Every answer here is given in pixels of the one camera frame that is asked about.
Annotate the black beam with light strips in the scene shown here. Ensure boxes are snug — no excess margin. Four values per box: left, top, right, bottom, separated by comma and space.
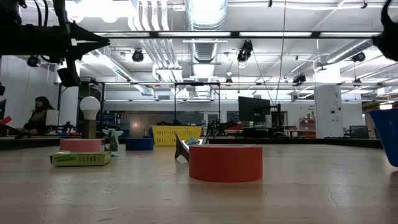
93, 30, 383, 40

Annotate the black hanging camera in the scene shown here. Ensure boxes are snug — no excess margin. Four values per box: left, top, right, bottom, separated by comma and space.
236, 39, 254, 63

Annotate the green staple box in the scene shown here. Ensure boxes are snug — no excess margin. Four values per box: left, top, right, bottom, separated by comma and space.
49, 150, 113, 167

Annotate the black flat monitor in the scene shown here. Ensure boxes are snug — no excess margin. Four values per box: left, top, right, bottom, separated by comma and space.
238, 96, 272, 123

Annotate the round lamp base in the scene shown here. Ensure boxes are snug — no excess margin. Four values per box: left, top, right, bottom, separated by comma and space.
81, 119, 98, 139

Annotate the white square column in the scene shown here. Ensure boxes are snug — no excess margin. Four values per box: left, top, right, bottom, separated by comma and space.
313, 85, 345, 139

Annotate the white light bulb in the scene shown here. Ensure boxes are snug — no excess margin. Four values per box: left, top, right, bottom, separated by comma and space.
79, 96, 101, 121

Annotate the silver ventilation duct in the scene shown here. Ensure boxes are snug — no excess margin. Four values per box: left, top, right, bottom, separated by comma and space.
184, 0, 229, 98
325, 39, 374, 65

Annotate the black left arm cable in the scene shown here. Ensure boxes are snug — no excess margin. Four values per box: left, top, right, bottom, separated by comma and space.
32, 0, 50, 27

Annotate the person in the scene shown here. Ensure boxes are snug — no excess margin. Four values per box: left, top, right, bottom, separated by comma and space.
22, 96, 56, 136

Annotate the thin hanging cable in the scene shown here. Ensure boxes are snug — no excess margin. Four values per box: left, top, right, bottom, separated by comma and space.
275, 0, 287, 106

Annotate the blue plastic basket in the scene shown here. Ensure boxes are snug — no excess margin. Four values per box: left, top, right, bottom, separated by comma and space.
368, 108, 398, 168

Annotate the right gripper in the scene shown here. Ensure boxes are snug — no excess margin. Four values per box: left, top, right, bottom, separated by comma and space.
372, 0, 398, 62

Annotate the red storage shelf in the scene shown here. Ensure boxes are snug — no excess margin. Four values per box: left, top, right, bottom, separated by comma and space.
298, 117, 317, 138

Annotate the small blue box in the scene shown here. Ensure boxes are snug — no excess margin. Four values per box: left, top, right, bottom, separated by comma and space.
125, 138, 155, 152

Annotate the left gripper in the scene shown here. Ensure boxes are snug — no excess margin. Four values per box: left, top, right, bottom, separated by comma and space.
34, 0, 110, 88

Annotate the yellow plastic basket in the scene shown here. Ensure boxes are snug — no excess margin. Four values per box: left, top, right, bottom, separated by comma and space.
151, 124, 203, 147

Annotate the black table frame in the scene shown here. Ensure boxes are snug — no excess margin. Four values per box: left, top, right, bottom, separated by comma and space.
0, 136, 384, 151

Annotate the red tape roll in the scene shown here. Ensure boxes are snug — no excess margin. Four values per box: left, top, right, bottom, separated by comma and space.
188, 144, 264, 184

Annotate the dark office chair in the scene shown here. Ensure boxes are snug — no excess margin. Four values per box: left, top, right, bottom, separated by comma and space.
349, 124, 371, 139

